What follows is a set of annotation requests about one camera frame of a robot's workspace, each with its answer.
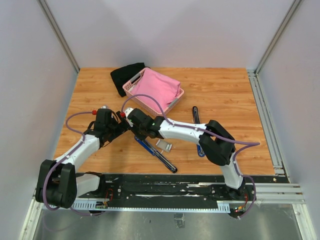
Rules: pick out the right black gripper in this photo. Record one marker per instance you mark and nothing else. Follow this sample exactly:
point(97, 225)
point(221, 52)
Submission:
point(133, 129)

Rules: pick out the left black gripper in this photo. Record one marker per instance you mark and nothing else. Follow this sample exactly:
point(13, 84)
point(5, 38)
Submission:
point(122, 127)

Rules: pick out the silver staple strips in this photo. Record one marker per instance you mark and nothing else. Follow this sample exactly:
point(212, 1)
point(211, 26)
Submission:
point(164, 145)

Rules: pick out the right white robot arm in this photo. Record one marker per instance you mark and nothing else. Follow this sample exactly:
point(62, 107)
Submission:
point(211, 137)

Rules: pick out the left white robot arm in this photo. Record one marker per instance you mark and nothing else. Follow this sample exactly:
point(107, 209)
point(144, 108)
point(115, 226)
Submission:
point(58, 184)

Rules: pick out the pink plastic basket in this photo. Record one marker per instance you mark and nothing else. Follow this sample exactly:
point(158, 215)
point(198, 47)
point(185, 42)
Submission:
point(145, 101)

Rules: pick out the pink folded cloth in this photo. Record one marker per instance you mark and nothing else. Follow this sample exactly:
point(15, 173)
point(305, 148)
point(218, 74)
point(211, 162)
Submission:
point(162, 88)

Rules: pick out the black folded cloth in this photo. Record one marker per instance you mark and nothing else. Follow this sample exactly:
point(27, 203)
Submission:
point(122, 75)

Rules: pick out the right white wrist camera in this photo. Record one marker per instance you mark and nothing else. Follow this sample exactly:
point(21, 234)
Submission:
point(125, 113)

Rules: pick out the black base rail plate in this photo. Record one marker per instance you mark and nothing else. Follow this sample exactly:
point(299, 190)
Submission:
point(167, 192)

